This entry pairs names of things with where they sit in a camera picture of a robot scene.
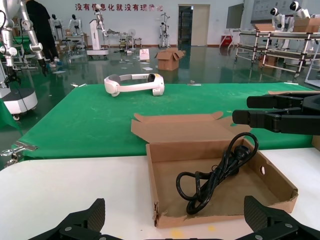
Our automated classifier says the green table mat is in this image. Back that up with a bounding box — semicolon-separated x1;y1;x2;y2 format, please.
18;82;320;160

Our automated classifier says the red and white stand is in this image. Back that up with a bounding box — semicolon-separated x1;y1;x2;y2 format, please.
219;34;235;49

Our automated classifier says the beige door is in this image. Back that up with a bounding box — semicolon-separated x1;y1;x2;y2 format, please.
191;5;210;47

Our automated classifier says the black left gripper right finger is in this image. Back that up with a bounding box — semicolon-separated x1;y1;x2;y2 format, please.
243;195;320;240

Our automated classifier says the black power cable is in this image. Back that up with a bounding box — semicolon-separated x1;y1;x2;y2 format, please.
175;132;260;215

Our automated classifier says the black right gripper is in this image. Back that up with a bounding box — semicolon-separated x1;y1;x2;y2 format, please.
231;94;320;136

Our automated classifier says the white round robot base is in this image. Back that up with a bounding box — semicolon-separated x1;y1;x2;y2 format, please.
0;87;38;121

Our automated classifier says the small white humanoid robot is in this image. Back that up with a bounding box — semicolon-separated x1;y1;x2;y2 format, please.
158;12;173;49

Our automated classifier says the cardboard box with clean edges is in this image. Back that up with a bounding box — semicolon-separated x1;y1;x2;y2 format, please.
267;89;320;152

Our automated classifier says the person in black clothes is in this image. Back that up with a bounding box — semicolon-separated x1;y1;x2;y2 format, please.
26;0;61;68

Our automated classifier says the open cardboard box on floor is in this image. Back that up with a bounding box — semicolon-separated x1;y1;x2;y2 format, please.
154;47;187;72

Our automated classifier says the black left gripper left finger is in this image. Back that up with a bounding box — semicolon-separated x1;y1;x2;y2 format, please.
29;198;106;240

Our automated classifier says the pipe frame workbench rack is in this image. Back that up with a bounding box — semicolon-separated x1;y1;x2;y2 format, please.
235;29;320;78

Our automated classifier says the white humanoid with black head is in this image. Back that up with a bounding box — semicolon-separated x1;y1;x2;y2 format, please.
68;14;83;38
51;13;63;41

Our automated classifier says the white paper bag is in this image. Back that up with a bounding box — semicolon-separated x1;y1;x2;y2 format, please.
138;48;151;62

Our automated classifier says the grey wall screen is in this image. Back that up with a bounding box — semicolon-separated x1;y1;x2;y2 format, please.
225;2;245;29

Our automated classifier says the metal table clamp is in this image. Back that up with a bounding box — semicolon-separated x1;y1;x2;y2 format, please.
0;141;40;167

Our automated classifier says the cardboard box on rack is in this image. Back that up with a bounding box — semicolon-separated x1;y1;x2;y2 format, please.
292;17;320;33

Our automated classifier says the cardboard box with torn edge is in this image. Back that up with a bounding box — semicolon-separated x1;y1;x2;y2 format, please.
130;111;299;229

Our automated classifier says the white VR headset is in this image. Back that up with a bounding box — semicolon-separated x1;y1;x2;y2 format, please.
103;72;165;98

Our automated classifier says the cardboard box under rack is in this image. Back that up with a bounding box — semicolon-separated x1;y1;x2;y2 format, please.
258;53;278;68

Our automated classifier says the white humanoid robot at rack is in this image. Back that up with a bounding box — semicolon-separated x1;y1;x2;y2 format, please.
289;1;311;20
269;7;288;33

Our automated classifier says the white standing fan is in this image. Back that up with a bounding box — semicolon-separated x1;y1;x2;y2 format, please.
127;28;138;50

